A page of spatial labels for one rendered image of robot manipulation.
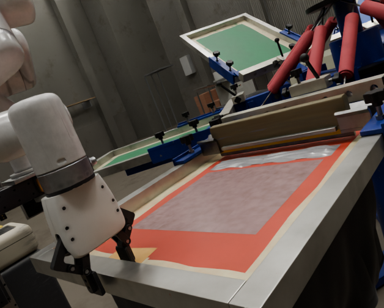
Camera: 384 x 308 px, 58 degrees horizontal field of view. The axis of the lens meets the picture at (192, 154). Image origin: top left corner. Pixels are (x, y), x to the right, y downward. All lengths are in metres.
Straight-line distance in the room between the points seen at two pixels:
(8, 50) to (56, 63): 11.37
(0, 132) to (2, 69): 0.14
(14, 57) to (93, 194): 0.28
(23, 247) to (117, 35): 10.87
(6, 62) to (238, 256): 0.49
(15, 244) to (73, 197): 1.11
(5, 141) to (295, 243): 0.43
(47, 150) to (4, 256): 1.14
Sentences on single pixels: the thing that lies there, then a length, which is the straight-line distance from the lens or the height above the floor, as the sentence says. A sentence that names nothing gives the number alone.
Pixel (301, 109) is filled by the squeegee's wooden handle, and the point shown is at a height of 1.05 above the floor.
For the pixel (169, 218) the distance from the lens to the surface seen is 0.76.
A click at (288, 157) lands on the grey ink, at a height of 0.96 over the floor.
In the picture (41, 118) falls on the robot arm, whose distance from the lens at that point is 0.50.
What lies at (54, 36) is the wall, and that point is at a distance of 12.34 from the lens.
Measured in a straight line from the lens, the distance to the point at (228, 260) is 0.52.
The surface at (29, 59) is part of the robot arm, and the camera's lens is 1.03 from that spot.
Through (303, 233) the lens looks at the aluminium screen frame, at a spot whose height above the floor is 0.99.
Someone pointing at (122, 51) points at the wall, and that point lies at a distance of 12.06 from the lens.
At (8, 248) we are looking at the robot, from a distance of 1.61.
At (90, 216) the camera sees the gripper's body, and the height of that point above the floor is 1.08.
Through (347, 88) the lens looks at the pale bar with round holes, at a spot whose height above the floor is 1.03.
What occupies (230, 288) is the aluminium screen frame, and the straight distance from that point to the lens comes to 0.40.
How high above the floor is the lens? 1.21
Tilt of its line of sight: 11 degrees down
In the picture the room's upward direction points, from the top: 21 degrees counter-clockwise
